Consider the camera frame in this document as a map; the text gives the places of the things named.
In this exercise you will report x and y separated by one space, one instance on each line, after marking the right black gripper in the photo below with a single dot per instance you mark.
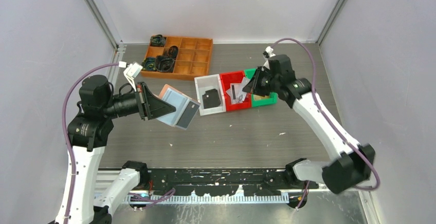
253 86

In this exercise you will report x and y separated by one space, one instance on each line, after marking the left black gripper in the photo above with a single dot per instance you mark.
150 107

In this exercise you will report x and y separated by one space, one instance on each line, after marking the pink leather card holder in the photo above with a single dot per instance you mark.
175 98

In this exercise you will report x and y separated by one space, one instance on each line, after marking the dark grey card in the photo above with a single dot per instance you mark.
187 115

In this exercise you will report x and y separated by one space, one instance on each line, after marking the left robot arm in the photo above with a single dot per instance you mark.
86 139

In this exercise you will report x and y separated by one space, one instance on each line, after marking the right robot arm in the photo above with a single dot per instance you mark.
350 162

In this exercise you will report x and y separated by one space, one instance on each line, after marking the clear packets in red bin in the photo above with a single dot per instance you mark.
236 93

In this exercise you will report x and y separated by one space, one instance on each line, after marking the red plastic bin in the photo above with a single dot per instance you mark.
228 78

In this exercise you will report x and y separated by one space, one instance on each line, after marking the green plastic bin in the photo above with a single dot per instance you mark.
257 101

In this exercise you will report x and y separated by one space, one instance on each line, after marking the black object in white bin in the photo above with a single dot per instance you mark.
211 99

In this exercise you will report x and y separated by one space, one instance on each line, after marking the white plastic bin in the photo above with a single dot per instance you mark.
205 83

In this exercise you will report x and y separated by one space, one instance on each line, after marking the orange compartment tray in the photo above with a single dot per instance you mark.
177 57

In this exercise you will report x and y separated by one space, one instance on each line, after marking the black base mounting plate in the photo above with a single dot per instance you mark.
219 182

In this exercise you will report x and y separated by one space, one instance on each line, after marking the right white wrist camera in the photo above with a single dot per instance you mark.
267 54

